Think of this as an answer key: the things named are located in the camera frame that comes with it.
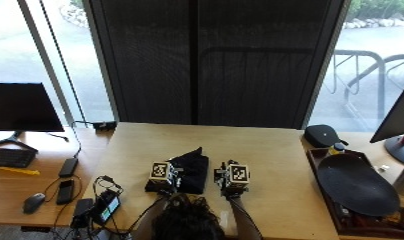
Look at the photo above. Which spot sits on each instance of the person's left hand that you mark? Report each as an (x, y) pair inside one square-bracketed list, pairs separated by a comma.
[(163, 187)]

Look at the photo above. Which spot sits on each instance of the person's right hand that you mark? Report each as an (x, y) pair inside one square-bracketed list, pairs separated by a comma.
[(231, 187)]

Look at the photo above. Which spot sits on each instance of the black folded cloth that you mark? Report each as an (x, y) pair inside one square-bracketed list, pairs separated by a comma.
[(195, 173)]

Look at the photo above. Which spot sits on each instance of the white marker cube left glove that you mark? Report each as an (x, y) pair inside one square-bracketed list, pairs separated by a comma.
[(162, 172)]

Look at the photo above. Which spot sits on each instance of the white marker cube glove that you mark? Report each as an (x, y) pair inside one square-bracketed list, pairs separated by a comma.
[(162, 172), (239, 173)]

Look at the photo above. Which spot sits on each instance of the white marker cube right glove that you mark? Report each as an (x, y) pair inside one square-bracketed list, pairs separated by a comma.
[(239, 173)]

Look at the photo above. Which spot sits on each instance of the smartphone with lit screen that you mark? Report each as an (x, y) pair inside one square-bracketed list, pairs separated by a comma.
[(110, 207)]

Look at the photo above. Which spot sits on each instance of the small black box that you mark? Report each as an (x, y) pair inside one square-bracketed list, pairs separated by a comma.
[(104, 126)]

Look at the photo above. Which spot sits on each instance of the black battery pack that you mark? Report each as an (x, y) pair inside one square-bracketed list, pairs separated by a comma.
[(82, 211)]

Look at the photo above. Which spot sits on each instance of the black power adapter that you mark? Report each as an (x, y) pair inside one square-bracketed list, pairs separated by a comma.
[(68, 167)]

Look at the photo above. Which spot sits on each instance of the black phone dark screen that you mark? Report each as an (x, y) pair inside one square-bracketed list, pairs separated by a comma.
[(66, 191)]

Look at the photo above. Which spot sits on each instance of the black pouch case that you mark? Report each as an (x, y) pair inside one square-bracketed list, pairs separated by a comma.
[(323, 135)]

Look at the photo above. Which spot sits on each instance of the yellow bottle black cap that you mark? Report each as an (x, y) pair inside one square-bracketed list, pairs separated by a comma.
[(337, 149)]

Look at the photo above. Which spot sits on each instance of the black oval plate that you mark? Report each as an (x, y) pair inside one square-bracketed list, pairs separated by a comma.
[(357, 185)]

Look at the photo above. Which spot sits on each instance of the brown wooden tray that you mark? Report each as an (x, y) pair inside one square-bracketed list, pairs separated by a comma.
[(344, 225)]

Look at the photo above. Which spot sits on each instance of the black computer mouse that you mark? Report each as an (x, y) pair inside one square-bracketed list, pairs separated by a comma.
[(34, 202)]

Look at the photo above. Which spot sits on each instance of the dark window blind panel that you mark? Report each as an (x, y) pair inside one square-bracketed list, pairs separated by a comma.
[(211, 60)]

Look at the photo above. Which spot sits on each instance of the yellow flat stick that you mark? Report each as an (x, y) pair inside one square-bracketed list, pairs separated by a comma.
[(19, 171)]

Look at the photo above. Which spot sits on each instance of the small white object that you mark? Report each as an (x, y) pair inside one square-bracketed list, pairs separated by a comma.
[(384, 168)]

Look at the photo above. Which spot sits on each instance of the black keyboard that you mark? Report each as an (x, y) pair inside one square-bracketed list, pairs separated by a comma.
[(10, 157)]

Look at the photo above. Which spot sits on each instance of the black monitor with forked stand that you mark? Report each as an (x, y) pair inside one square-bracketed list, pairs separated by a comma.
[(20, 106)]

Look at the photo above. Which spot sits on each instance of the black monitor with round stand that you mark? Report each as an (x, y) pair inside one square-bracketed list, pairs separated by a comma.
[(400, 120)]

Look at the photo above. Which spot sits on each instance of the grey metal bike rack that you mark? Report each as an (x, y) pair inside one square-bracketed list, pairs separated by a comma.
[(381, 76)]

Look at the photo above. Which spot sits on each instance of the grey window frame post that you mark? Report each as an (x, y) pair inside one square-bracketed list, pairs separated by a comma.
[(47, 63)]

